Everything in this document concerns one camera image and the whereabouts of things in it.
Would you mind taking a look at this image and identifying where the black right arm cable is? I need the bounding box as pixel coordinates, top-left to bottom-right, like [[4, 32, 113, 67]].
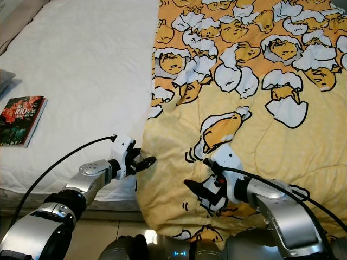
[[217, 165, 347, 218]]

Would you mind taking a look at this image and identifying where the dark red-green cover book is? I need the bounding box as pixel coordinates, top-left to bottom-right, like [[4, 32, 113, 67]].
[[0, 95, 48, 148]]

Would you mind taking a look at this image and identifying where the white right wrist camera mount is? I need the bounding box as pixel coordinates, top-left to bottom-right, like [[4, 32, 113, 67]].
[[209, 144, 250, 204]]

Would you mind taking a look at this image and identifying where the beige padded headboard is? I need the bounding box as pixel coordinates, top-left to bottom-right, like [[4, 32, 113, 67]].
[[0, 0, 52, 43]]

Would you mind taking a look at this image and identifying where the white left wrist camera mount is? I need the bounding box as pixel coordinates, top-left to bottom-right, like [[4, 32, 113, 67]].
[[111, 135, 137, 179]]

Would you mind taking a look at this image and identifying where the grey robot leg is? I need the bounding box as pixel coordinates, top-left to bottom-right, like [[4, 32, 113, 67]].
[[187, 241, 223, 260], [100, 236, 150, 260]]

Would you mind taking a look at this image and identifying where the yellow egg-print quilt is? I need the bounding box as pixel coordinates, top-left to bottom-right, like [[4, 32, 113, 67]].
[[136, 0, 347, 242]]

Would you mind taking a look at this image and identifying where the grey bed base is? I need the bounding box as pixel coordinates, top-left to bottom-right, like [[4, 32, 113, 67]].
[[0, 187, 144, 220]]

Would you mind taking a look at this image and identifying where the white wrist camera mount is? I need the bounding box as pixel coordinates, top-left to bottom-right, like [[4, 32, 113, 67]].
[[209, 144, 250, 204], [111, 135, 137, 179]]

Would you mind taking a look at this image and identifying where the grey robot left leg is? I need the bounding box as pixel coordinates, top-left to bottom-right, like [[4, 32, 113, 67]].
[[100, 236, 150, 260]]

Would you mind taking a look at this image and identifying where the grey fleece pillow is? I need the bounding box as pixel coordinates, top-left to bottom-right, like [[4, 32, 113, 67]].
[[0, 69, 16, 94]]

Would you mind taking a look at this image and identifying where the white quilted mattress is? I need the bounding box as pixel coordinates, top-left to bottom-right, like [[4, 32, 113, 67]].
[[0, 0, 161, 198]]

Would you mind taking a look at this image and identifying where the grey robot right leg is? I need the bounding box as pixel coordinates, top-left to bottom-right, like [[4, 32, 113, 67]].
[[187, 241, 223, 260]]

